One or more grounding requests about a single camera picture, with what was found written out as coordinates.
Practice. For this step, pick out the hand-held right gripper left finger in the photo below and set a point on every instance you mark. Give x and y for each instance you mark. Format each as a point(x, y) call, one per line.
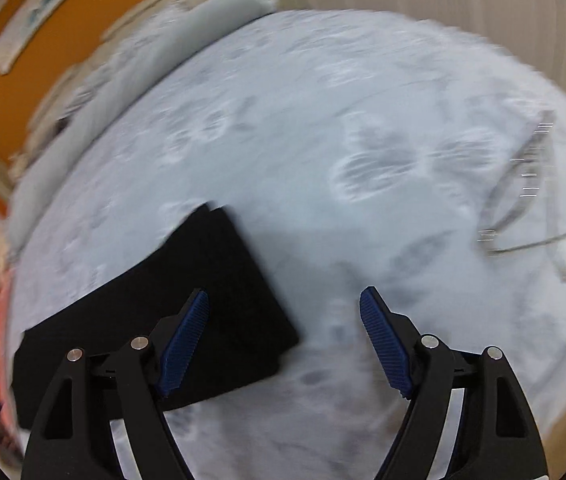
point(185, 340)

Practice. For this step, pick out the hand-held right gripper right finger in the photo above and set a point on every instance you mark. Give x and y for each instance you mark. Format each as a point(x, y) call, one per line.
point(383, 345)

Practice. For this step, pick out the beige padded headboard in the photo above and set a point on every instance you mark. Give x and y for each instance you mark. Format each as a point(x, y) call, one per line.
point(138, 12)

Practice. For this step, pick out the framed wall picture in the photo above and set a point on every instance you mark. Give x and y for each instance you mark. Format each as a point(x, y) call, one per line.
point(38, 15)

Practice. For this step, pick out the black pants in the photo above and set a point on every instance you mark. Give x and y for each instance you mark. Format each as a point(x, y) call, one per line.
point(213, 270)

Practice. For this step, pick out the grey duvet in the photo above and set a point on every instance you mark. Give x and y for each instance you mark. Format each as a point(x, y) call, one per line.
point(153, 55)

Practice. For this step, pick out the butterfly print bedsheet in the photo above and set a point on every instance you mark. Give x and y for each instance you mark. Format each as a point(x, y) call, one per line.
point(313, 110)

